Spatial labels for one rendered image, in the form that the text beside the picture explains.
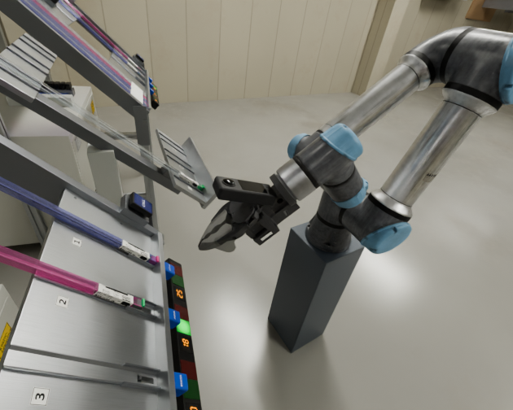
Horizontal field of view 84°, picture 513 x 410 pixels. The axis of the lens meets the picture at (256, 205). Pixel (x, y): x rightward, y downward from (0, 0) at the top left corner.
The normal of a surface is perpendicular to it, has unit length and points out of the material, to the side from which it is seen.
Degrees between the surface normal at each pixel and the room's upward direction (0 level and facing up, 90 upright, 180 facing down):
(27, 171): 90
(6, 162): 90
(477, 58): 73
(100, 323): 48
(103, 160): 90
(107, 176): 90
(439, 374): 0
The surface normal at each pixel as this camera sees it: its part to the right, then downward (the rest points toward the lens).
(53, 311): 0.78, -0.61
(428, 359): 0.12, -0.80
